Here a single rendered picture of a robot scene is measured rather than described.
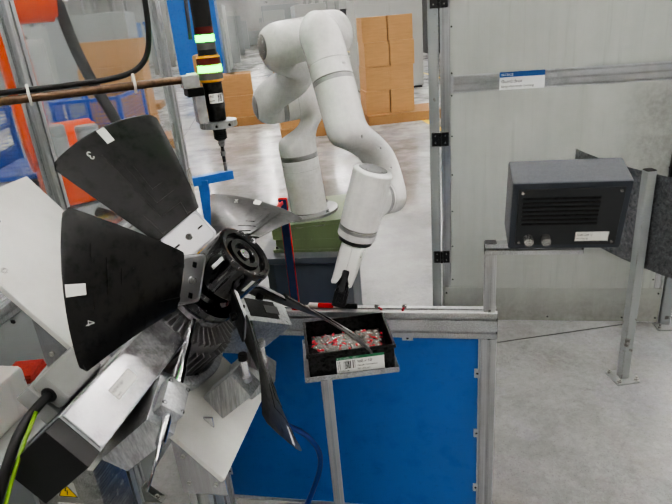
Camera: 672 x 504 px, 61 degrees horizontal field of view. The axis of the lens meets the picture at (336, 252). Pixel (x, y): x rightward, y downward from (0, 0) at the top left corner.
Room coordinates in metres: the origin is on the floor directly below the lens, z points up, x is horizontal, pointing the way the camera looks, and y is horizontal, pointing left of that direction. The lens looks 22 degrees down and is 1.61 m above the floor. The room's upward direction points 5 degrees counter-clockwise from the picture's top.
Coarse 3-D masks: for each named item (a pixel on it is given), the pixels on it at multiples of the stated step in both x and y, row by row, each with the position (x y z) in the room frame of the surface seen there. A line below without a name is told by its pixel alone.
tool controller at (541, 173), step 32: (544, 160) 1.33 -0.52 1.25; (576, 160) 1.31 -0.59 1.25; (608, 160) 1.29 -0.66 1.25; (512, 192) 1.26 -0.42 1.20; (544, 192) 1.24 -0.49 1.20; (576, 192) 1.22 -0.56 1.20; (608, 192) 1.21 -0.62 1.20; (512, 224) 1.27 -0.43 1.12; (544, 224) 1.25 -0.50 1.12; (576, 224) 1.24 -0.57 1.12; (608, 224) 1.23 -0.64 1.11
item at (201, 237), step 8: (192, 216) 1.03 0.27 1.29; (200, 216) 1.03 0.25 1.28; (184, 224) 1.02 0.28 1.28; (192, 224) 1.02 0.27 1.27; (200, 224) 1.03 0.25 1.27; (208, 224) 1.03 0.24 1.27; (176, 232) 1.01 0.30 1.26; (184, 232) 1.01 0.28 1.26; (192, 232) 1.02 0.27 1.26; (200, 232) 1.02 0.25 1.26; (208, 232) 1.02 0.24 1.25; (168, 240) 1.00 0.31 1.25; (176, 240) 1.00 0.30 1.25; (184, 240) 1.00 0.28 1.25; (192, 240) 1.01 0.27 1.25; (200, 240) 1.01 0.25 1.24; (208, 240) 1.01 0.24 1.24; (184, 248) 1.00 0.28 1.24; (192, 248) 1.00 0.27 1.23; (200, 248) 1.00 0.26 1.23
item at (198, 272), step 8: (184, 256) 0.90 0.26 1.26; (192, 256) 0.91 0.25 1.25; (200, 256) 0.93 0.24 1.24; (184, 264) 0.90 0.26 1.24; (192, 264) 0.91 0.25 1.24; (200, 264) 0.93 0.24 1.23; (184, 272) 0.90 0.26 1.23; (192, 272) 0.91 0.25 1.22; (200, 272) 0.93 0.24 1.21; (184, 280) 0.89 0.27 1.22; (200, 280) 0.93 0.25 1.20; (184, 288) 0.89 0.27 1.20; (192, 288) 0.91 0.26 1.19; (200, 288) 0.93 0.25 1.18; (184, 296) 0.89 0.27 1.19; (192, 296) 0.91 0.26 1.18; (184, 304) 0.89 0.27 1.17
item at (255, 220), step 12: (216, 204) 1.28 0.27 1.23; (228, 204) 1.28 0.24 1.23; (240, 204) 1.29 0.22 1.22; (252, 204) 1.30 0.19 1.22; (264, 204) 1.32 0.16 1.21; (216, 216) 1.22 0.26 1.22; (228, 216) 1.22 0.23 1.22; (240, 216) 1.22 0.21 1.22; (252, 216) 1.22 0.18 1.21; (264, 216) 1.23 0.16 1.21; (276, 216) 1.25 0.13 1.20; (288, 216) 1.27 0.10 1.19; (216, 228) 1.16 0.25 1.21; (240, 228) 1.15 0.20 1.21; (252, 228) 1.15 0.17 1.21; (264, 228) 1.16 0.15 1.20; (276, 228) 1.18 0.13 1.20
